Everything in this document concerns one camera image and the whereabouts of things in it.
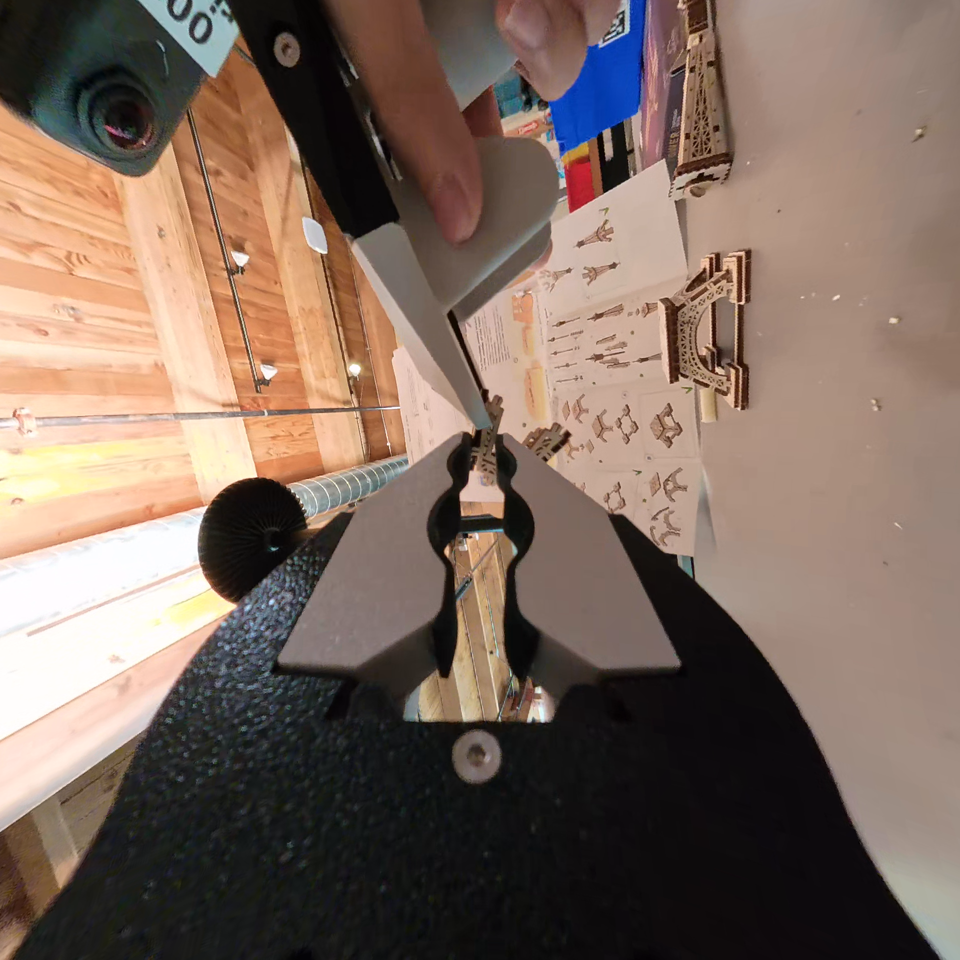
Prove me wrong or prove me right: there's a purple box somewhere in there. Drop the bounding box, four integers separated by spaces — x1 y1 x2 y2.
641 0 687 177

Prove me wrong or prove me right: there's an instruction sheet with tower drawings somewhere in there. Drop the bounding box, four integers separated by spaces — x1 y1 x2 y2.
463 159 715 558

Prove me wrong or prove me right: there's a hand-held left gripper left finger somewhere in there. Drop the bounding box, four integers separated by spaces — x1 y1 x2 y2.
276 429 472 690

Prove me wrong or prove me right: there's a blue red yellow printed box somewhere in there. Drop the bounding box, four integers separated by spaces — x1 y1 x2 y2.
551 0 648 215

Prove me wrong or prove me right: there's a large white pipe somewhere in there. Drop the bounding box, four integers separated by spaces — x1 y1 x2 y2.
0 504 226 639

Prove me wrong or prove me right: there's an instruction sheet with orange pictures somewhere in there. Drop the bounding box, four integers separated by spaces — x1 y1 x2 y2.
390 287 558 455

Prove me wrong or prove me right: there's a person's right hand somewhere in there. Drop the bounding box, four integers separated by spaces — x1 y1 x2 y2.
322 0 625 246

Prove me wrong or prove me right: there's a wooden tower base model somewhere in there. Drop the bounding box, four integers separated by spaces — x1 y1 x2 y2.
658 249 752 411

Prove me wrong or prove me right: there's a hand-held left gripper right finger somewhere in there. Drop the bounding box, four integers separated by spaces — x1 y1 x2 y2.
497 432 683 691

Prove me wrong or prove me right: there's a wooden tower top model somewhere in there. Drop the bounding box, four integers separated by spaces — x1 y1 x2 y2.
669 0 734 202

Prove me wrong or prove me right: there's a black pleated round disc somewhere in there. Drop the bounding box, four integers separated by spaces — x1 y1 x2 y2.
198 477 310 605

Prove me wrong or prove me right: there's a thin metal rod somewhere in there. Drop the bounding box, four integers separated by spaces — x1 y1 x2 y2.
0 405 402 435

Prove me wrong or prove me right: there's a small wooden lattice model piece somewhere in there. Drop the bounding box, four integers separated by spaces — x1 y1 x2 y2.
468 393 517 487

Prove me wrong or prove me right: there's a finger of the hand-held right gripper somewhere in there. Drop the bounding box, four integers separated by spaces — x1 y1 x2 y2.
349 221 498 432

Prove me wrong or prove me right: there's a spiral metal duct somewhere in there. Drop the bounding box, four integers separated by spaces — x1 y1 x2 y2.
288 457 410 520

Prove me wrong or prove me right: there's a small wooden model part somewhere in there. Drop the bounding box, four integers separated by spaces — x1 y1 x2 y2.
523 422 573 460

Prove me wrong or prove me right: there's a track light rail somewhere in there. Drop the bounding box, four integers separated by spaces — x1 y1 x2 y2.
187 108 265 395

